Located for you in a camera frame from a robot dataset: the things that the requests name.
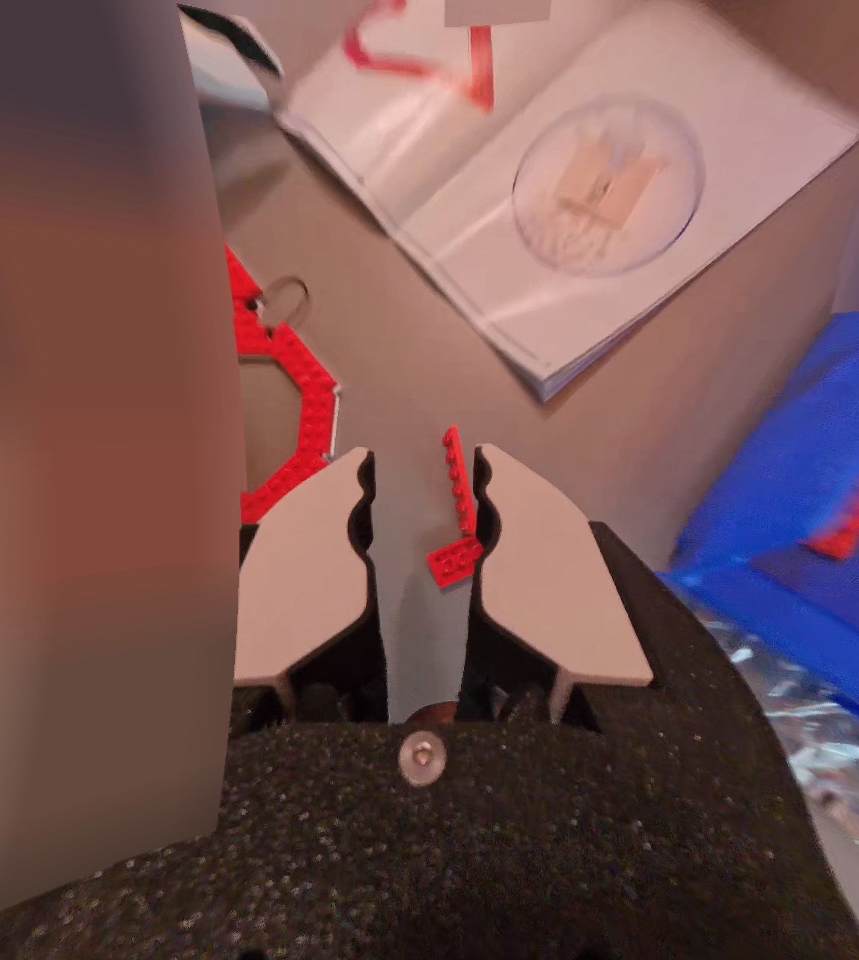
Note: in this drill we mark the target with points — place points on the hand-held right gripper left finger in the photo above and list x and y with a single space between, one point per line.
309 585

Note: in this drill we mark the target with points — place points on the red brick heart frame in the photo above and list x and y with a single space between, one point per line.
317 420

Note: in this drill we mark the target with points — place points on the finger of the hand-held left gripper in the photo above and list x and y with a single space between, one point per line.
227 64

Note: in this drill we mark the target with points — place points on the blue plastic bin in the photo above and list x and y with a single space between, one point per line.
774 465

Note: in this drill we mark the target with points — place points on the red long plate brick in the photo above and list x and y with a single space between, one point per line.
452 562
853 510
459 480

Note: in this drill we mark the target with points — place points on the white instruction booklet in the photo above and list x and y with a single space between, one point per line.
474 225

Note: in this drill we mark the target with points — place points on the grey desk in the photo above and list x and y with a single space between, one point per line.
587 465

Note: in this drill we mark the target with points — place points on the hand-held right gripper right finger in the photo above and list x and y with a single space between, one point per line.
561 592

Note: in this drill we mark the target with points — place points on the crumpled clear plastic bag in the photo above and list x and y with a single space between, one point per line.
834 750

